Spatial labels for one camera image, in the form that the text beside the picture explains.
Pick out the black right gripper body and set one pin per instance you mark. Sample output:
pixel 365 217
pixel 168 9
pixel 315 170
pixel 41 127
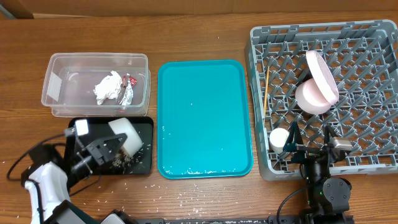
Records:
pixel 311 151

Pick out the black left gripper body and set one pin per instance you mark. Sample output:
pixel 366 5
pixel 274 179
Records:
pixel 84 165

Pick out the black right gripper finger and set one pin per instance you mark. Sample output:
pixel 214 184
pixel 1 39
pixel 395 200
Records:
pixel 294 139
pixel 329 134

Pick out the beige cup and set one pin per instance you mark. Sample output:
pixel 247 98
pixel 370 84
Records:
pixel 277 139

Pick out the grey bowl with food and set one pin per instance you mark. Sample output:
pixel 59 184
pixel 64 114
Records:
pixel 133 142

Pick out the pink bowl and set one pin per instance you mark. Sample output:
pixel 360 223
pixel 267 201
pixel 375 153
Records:
pixel 310 99

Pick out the wooden chopstick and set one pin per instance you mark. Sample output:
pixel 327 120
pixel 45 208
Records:
pixel 266 91

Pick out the red silver snack wrapper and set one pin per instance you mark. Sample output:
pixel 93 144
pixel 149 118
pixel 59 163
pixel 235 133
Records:
pixel 126 94

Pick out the white round plate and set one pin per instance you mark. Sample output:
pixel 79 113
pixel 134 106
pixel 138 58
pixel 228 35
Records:
pixel 322 76

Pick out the white napkin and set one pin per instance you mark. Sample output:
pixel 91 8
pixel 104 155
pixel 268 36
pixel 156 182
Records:
pixel 108 88

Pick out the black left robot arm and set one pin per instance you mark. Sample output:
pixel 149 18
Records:
pixel 51 176

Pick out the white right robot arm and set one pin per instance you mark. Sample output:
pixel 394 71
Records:
pixel 328 197

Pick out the grey dishwasher rack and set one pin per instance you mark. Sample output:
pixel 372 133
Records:
pixel 362 57

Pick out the spilled food scraps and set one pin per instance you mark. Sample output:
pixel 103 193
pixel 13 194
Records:
pixel 139 163

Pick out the black tray bin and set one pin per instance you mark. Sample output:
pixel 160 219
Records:
pixel 144 126

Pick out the clear plastic bin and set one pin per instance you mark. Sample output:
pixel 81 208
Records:
pixel 71 78

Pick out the teal serving tray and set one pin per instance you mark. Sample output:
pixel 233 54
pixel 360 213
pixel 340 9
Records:
pixel 203 125

